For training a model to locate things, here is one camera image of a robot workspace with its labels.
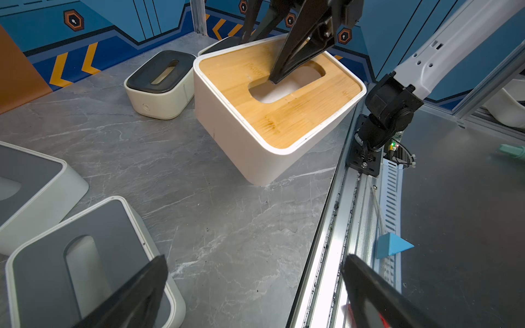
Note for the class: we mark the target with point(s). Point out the grey lid tissue box front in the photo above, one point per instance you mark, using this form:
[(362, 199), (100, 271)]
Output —
[(60, 276)]

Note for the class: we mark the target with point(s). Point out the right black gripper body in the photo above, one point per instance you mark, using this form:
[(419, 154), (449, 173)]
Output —
[(350, 11)]

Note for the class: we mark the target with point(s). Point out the right aluminium corner post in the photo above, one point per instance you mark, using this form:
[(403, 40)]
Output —
[(198, 13)]

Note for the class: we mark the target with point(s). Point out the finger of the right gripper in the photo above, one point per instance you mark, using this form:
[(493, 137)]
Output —
[(313, 33), (277, 12)]

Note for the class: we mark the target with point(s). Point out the dark lid cream box right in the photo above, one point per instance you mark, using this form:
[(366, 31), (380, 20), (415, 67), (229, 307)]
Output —
[(225, 43)]

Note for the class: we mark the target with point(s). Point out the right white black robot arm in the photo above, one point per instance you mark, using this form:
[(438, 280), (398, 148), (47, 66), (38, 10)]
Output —
[(395, 98)]

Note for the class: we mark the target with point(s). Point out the grey lid tissue box left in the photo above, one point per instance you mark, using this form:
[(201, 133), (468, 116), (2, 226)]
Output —
[(37, 192)]

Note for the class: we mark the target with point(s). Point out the dark lid cream box left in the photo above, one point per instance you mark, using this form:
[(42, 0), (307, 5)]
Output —
[(163, 86)]

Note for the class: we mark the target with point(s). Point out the grey lid tissue box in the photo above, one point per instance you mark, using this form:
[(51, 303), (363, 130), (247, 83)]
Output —
[(37, 192), (60, 276)]

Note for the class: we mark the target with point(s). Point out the dark lid cream box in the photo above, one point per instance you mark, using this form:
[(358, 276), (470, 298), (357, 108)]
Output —
[(225, 43), (163, 86)]

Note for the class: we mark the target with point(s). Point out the bamboo lid white tissue box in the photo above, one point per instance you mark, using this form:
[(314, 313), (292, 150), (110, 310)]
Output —
[(264, 139)]

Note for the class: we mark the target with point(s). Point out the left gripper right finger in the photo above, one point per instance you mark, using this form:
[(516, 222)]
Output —
[(375, 303)]

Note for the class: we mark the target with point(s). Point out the blue triangle piece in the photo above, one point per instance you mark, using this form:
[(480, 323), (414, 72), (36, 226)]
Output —
[(389, 245)]

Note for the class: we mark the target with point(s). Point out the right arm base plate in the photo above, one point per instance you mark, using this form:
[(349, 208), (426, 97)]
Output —
[(367, 162)]

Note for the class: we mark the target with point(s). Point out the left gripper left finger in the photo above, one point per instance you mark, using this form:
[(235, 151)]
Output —
[(136, 303)]

